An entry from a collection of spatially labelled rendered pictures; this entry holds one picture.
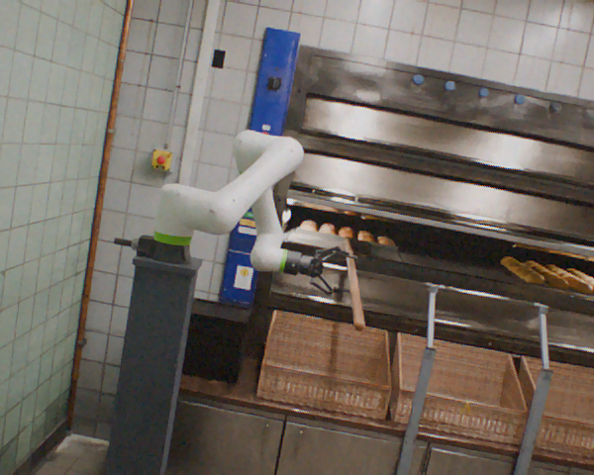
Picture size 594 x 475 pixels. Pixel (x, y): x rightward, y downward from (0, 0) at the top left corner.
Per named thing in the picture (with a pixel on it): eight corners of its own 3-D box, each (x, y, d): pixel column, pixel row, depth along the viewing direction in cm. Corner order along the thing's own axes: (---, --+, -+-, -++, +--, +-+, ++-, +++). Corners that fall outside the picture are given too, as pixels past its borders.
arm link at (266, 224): (238, 183, 262) (266, 182, 259) (244, 166, 270) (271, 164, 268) (256, 255, 284) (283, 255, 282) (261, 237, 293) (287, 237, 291)
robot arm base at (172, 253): (108, 252, 224) (111, 234, 224) (119, 245, 239) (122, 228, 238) (188, 266, 226) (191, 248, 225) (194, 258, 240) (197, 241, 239)
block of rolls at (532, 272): (498, 263, 406) (500, 253, 405) (577, 278, 405) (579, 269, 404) (526, 283, 346) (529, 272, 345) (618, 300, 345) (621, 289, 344)
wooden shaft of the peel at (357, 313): (363, 332, 195) (365, 323, 195) (353, 331, 195) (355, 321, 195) (349, 244, 365) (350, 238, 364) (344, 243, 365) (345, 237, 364)
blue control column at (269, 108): (241, 351, 538) (291, 71, 510) (261, 355, 538) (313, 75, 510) (191, 461, 347) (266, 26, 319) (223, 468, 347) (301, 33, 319)
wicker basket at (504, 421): (384, 385, 339) (396, 331, 336) (498, 407, 337) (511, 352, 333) (390, 423, 291) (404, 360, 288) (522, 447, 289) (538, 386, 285)
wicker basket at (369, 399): (262, 362, 340) (272, 308, 336) (377, 383, 339) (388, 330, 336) (253, 398, 292) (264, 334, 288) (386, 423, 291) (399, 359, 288)
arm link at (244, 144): (250, 144, 247) (269, 127, 254) (222, 139, 253) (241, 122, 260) (260, 186, 258) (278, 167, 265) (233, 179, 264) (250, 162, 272)
